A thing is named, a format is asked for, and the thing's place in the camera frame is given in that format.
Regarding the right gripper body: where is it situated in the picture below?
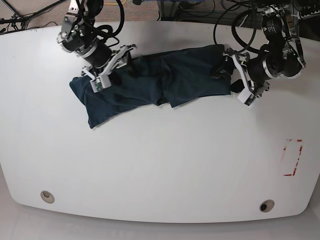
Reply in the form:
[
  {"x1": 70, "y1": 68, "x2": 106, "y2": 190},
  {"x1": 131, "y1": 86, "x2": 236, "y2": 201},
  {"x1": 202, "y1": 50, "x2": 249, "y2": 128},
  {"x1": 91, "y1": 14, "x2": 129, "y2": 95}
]
[{"x1": 87, "y1": 44, "x2": 132, "y2": 70}]

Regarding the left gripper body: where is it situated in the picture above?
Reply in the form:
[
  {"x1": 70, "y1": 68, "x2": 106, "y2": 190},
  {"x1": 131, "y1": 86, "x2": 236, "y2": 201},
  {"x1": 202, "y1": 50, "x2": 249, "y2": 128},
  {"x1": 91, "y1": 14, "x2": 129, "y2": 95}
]
[{"x1": 247, "y1": 56, "x2": 270, "y2": 94}]

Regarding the dark teal T-shirt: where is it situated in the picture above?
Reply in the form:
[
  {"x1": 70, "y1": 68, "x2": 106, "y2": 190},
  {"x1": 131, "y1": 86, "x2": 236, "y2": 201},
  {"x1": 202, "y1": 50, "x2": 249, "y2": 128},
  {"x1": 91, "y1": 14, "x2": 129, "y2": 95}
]
[{"x1": 69, "y1": 45, "x2": 232, "y2": 128}]

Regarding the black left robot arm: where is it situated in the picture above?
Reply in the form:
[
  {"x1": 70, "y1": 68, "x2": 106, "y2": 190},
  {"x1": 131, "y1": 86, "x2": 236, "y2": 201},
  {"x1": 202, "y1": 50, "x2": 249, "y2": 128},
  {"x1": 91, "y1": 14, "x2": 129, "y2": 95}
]
[{"x1": 223, "y1": 0, "x2": 306, "y2": 99}]

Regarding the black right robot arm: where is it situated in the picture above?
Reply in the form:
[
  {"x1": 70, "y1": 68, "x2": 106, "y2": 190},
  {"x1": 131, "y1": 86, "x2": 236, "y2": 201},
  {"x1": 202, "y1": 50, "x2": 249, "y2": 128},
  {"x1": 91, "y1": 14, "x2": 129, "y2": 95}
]
[{"x1": 57, "y1": 0, "x2": 136, "y2": 93}]

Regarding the white power strip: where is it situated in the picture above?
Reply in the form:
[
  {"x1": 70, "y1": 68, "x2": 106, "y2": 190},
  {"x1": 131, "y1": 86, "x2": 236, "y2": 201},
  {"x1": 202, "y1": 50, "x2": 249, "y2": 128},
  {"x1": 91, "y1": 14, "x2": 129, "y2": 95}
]
[{"x1": 297, "y1": 7, "x2": 320, "y2": 20}]

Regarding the red tape rectangle marking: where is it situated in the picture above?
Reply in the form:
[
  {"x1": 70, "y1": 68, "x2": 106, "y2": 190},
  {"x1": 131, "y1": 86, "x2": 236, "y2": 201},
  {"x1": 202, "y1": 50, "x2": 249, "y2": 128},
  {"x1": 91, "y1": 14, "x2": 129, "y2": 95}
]
[{"x1": 280, "y1": 139, "x2": 304, "y2": 177}]

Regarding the black tripod stand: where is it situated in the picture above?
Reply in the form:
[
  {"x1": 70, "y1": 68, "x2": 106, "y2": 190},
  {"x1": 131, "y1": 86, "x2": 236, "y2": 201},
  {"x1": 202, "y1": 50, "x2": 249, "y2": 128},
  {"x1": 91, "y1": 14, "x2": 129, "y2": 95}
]
[{"x1": 0, "y1": 0, "x2": 66, "y2": 35}]

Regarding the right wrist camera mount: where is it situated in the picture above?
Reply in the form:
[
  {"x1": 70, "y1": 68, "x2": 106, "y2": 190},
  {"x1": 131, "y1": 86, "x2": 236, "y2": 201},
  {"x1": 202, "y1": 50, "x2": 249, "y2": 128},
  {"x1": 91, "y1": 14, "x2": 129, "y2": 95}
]
[{"x1": 81, "y1": 44, "x2": 137, "y2": 93}]

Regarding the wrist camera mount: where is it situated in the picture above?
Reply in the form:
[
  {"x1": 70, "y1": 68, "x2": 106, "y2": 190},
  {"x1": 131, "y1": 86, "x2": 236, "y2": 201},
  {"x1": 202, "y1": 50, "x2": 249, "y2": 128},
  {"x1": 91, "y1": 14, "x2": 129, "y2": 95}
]
[
  {"x1": 222, "y1": 44, "x2": 271, "y2": 107},
  {"x1": 81, "y1": 44, "x2": 137, "y2": 93}
]

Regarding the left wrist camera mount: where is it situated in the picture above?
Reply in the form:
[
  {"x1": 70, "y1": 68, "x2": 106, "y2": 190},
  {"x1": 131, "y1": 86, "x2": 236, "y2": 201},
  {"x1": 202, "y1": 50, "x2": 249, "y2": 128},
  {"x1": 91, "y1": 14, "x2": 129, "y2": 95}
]
[{"x1": 222, "y1": 44, "x2": 271, "y2": 107}]

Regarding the grey metal frame leg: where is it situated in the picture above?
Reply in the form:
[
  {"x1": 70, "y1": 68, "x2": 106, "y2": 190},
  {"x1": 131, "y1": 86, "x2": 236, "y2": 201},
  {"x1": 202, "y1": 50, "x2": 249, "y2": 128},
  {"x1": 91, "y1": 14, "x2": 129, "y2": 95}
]
[{"x1": 156, "y1": 0, "x2": 182, "y2": 21}]

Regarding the right table cable grommet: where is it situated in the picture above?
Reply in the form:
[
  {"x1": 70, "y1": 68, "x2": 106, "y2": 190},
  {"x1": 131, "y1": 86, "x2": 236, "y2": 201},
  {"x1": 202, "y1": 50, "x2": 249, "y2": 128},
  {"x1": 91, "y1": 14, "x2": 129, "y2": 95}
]
[{"x1": 259, "y1": 199, "x2": 275, "y2": 213}]

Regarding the table cable grommet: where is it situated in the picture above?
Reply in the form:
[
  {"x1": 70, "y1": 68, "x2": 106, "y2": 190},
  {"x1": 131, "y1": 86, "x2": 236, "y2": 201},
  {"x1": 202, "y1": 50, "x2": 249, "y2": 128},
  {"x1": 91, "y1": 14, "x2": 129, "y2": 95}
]
[
  {"x1": 259, "y1": 199, "x2": 275, "y2": 213},
  {"x1": 40, "y1": 190, "x2": 55, "y2": 204}
]

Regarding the left table cable grommet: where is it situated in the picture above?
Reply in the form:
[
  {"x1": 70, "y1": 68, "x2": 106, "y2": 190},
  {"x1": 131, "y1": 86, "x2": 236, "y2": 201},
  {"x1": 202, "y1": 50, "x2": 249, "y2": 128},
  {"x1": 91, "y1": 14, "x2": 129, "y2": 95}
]
[{"x1": 40, "y1": 190, "x2": 55, "y2": 204}]

